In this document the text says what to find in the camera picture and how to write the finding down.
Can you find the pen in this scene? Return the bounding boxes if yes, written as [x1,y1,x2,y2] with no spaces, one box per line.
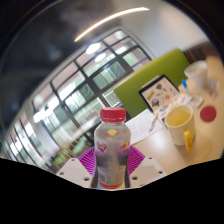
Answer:
[148,111,160,133]

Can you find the black-framed picture stand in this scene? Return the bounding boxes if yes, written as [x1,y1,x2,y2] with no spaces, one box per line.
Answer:
[138,74,181,116]

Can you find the white paper booklet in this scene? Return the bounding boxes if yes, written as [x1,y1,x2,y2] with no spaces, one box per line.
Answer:
[124,108,165,146]

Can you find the long linear ceiling light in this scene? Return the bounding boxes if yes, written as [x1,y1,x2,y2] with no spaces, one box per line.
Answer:
[73,6,151,43]

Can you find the white bowl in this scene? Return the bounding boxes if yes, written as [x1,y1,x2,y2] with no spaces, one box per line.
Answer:
[183,60,209,89]

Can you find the small blue-capped tube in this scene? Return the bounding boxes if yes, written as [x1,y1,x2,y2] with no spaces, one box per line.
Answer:
[180,78,190,95]

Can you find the flat round red coaster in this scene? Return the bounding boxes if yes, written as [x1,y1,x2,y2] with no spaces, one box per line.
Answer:
[199,105,218,123]

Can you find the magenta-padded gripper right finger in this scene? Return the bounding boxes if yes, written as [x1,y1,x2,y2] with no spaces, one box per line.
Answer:
[126,145,167,189]

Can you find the green upholstered bench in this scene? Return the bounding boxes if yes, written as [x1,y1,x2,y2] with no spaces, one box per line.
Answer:
[113,48,191,118]

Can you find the yellow mug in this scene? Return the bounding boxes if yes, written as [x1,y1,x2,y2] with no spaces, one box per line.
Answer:
[164,104,196,153]

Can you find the clear red-capped drink bottle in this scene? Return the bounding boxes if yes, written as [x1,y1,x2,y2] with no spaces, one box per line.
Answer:
[93,107,132,190]

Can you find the group of pendant lamps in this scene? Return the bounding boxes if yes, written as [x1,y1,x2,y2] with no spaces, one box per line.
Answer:
[32,42,108,124]

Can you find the colourful printed leaflet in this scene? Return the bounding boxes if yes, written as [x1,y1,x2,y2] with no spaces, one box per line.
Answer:
[159,94,205,118]

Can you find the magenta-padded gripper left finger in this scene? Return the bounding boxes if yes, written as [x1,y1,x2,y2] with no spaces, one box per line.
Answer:
[55,146,99,189]

